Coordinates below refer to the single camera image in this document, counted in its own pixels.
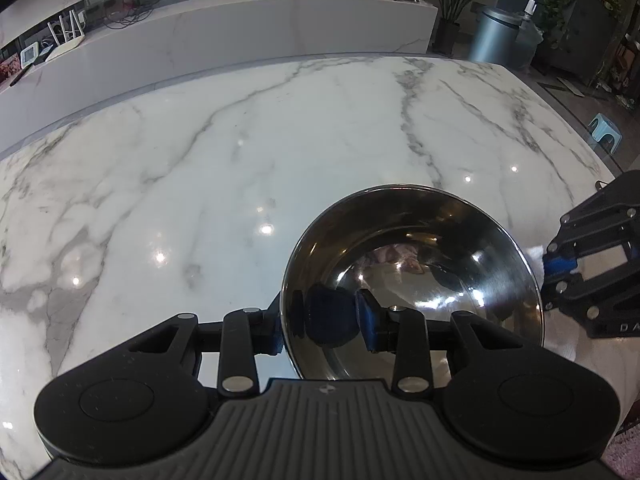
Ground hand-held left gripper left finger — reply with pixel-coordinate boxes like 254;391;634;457
127;290;287;395

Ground small blue plastic stool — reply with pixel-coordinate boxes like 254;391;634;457
587;113;624;154

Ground stainless steel bowl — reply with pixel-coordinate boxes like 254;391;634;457
279;184;545;382

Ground clear water jug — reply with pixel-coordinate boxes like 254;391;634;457
515;2;546;69

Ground grey cabinet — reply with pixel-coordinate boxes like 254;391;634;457
532;0;624;87

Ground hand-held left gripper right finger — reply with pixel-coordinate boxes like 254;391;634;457
355;288;542;396

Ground tangle of dark cables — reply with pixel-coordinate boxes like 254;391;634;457
101;0;152;29

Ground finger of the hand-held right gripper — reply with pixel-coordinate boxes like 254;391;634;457
545;172;640;275
541;260;640;326

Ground white router with antennas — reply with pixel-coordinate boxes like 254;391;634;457
47;9;87;55

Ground black pen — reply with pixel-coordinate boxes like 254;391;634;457
8;62;36;87

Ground potted long-leaf plant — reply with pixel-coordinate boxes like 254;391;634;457
419;0;501;57

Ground grey metal trash can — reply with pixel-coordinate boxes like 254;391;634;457
468;7;524;67

